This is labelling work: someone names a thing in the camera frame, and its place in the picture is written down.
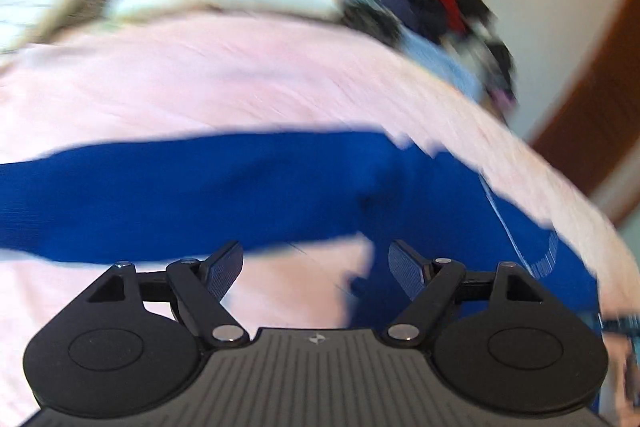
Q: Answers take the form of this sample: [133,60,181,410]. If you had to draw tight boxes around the blue knit sweater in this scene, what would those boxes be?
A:
[0,130,601,413]

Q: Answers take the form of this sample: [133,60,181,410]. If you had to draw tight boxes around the pile of dark and red clothes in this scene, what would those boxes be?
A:
[343,0,516,116]

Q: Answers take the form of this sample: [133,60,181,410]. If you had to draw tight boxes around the pink bed blanket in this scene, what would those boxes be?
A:
[1,12,639,426]

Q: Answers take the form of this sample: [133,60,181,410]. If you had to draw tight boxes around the light blue knit blanket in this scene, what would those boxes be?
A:
[399,27,484,102]

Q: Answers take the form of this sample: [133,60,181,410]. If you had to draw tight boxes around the brown wooden door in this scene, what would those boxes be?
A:
[532,0,639,196]

